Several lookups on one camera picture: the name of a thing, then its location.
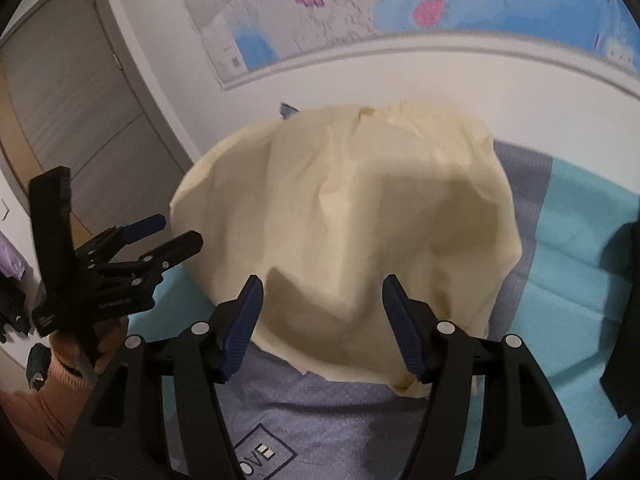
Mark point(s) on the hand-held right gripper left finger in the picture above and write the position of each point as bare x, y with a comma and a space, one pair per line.
242, 325

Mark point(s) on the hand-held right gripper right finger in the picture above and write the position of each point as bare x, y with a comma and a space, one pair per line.
405, 330

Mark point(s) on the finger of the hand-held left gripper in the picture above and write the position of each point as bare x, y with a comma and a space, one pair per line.
142, 226
175, 250

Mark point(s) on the cream shirt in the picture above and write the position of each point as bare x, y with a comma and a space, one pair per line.
350, 210

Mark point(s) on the person's left forearm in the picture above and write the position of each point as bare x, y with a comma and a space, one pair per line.
40, 415

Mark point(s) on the dark clothes pile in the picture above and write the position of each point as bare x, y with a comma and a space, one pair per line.
12, 310

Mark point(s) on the person's left hand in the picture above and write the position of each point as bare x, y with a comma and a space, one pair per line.
112, 337

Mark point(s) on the purple cloth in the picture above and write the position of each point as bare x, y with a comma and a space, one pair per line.
9, 257

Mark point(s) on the grey door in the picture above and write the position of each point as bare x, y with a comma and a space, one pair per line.
75, 100

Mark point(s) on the teal grey patterned bed sheet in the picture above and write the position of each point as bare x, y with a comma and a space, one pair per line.
565, 285

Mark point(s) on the black garment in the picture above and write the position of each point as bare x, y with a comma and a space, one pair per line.
622, 320

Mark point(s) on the colourful wall map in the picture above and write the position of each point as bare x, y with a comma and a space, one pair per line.
450, 0

